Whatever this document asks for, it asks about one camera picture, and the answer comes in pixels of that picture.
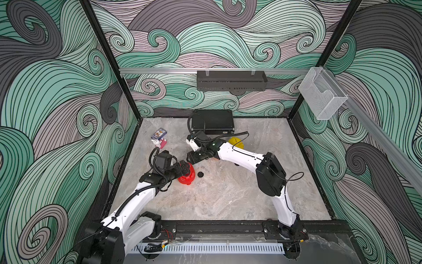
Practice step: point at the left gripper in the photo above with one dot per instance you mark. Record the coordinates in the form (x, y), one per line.
(178, 172)

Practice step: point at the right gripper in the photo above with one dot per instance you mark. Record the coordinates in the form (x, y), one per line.
(193, 159)

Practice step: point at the red piggy bank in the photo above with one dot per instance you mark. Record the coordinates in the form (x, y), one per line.
(188, 178)

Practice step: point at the yellow piggy bank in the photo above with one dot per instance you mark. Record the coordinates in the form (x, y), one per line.
(237, 142)

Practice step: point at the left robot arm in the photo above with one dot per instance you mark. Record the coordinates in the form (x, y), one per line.
(111, 239)

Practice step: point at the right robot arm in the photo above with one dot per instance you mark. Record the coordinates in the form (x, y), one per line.
(271, 179)

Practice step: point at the black case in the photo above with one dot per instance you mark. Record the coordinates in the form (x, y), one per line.
(213, 122)

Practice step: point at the white pink bunny toy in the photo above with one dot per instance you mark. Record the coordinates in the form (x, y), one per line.
(161, 143)

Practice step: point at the card box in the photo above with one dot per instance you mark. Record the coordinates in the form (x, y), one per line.
(159, 134)

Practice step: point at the clear plastic holder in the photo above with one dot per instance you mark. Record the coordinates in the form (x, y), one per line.
(322, 93)

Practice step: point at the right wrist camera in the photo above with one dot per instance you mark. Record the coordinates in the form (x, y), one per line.
(193, 142)

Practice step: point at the black wall shelf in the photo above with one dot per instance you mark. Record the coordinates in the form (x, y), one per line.
(235, 82)

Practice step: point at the white cable duct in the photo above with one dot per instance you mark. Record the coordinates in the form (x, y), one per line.
(223, 248)

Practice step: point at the aluminium rail back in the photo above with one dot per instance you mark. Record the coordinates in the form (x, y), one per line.
(167, 70)

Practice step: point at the aluminium rail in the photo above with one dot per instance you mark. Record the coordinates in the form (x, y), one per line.
(167, 70)
(374, 114)

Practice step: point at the aluminium rail right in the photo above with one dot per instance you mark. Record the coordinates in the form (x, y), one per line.
(374, 114)

